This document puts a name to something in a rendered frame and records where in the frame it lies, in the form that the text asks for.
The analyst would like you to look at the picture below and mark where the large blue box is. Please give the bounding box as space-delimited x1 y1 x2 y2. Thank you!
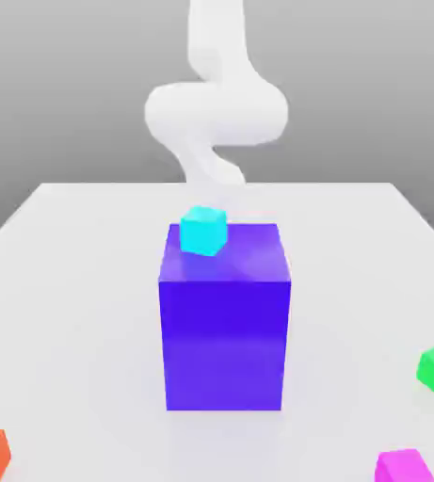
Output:
157 222 292 412

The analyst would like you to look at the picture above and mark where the small magenta cube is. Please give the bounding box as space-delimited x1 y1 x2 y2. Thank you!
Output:
374 447 434 482

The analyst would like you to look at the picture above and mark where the small cyan cube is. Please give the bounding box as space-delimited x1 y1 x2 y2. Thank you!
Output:
179 205 228 258

